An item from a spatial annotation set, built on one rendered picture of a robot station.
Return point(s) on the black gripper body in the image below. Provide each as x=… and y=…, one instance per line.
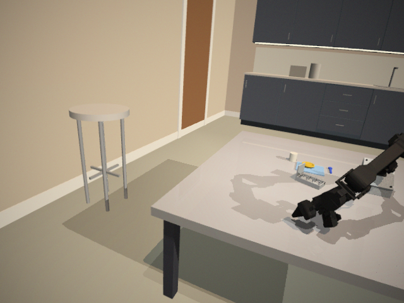
x=307, y=209

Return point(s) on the yellow plate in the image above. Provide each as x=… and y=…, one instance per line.
x=308, y=165

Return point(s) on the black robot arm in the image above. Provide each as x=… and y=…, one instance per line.
x=358, y=180

